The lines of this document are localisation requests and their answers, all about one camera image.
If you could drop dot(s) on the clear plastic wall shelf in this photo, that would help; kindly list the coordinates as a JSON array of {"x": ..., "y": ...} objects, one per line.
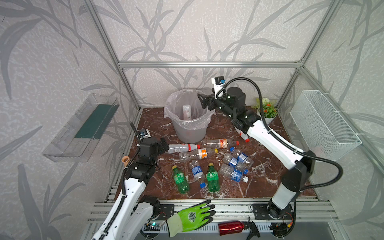
[{"x": 77, "y": 140}]

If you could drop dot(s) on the clear bottle orange label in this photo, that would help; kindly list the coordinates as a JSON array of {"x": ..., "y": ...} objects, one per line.
[{"x": 197, "y": 154}]

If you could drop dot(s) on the green work glove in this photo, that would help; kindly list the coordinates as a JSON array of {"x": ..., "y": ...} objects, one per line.
[{"x": 192, "y": 218}]

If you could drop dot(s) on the clear bottle red label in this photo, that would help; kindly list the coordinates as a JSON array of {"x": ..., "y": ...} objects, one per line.
[{"x": 220, "y": 143}]

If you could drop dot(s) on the aluminium frame rail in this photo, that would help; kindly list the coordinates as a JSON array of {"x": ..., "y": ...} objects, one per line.
[{"x": 211, "y": 64}]

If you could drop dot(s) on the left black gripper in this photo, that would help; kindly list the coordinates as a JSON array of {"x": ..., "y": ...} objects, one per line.
[{"x": 162, "y": 144}]

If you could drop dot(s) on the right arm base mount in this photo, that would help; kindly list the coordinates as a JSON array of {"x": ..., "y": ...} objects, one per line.
[{"x": 264, "y": 211}]

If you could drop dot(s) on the grey bin with plastic liner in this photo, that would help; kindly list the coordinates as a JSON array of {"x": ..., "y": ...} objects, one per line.
[{"x": 192, "y": 131}]

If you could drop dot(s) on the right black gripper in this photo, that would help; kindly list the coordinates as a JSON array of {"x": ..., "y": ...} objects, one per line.
[{"x": 208, "y": 101}]

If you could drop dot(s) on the small terracotta vase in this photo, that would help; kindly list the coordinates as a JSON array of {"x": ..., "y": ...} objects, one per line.
[{"x": 125, "y": 160}]

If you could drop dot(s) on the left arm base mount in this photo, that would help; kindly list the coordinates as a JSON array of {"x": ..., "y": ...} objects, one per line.
[{"x": 163, "y": 212}]

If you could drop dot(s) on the white wire mesh basket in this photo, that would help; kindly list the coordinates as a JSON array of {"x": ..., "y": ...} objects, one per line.
[{"x": 323, "y": 128}]

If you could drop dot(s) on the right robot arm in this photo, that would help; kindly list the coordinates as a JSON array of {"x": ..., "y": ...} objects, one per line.
[{"x": 299, "y": 164}]

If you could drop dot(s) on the green circuit board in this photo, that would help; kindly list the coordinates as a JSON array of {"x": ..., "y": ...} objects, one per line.
[{"x": 152, "y": 227}]

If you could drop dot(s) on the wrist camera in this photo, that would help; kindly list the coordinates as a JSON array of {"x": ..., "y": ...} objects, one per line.
[
  {"x": 144, "y": 133},
  {"x": 218, "y": 83}
]

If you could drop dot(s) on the clear bottle blue label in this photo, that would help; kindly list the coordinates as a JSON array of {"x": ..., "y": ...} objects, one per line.
[{"x": 197, "y": 173}]

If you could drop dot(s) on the green bottle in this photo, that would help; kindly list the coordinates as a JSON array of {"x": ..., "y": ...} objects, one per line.
[
  {"x": 213, "y": 179},
  {"x": 180, "y": 180}
]

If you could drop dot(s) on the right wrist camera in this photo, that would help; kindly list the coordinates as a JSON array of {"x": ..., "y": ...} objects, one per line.
[{"x": 218, "y": 83}]

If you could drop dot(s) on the red spray bottle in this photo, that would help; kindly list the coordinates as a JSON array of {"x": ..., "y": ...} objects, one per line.
[{"x": 234, "y": 227}]

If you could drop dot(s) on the potted plant in white pot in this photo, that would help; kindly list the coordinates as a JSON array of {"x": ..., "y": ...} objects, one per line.
[{"x": 268, "y": 108}]

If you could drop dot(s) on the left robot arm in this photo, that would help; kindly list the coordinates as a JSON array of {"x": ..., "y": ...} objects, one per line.
[{"x": 131, "y": 211}]

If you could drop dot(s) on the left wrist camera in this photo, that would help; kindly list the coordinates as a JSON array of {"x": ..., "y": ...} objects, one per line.
[{"x": 144, "y": 133}]

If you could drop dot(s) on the white bottle red cap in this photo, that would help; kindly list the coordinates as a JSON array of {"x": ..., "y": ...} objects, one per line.
[
  {"x": 178, "y": 148},
  {"x": 187, "y": 116}
]

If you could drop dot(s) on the white bottle red cap front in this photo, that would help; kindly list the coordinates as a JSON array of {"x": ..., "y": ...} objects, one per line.
[{"x": 187, "y": 116}]

